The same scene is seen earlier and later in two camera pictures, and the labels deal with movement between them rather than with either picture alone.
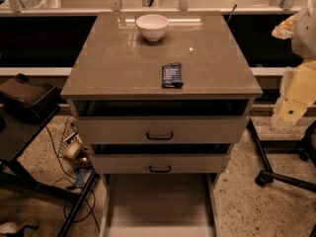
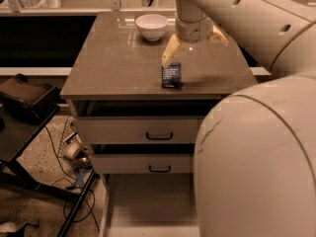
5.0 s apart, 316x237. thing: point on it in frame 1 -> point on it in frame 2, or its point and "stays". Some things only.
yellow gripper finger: [284, 30] -> [172, 46]
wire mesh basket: [72, 148] stays
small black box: [172, 75] stays
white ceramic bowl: [152, 26] stays
